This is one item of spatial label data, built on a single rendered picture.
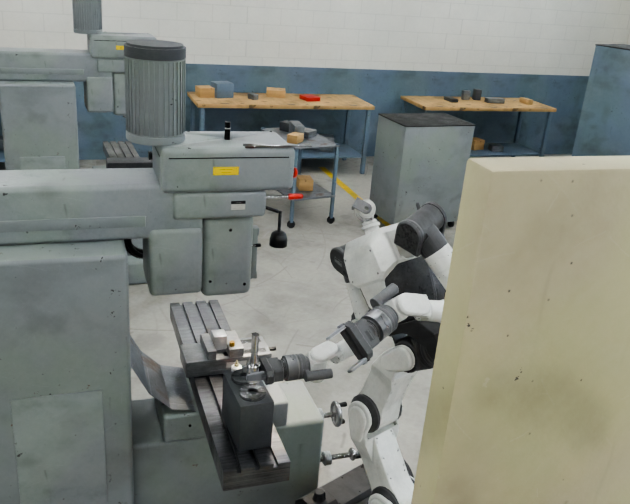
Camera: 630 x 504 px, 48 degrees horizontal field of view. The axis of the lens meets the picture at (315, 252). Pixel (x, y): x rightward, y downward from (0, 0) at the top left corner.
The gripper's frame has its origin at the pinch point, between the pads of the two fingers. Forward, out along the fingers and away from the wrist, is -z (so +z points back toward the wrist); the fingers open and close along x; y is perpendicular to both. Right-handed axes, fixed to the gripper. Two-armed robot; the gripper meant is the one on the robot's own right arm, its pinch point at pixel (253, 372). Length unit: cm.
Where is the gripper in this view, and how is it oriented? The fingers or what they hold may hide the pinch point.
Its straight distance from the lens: 243.2
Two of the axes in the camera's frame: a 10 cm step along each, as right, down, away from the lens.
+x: 3.4, 3.8, -8.6
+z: 9.4, -0.7, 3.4
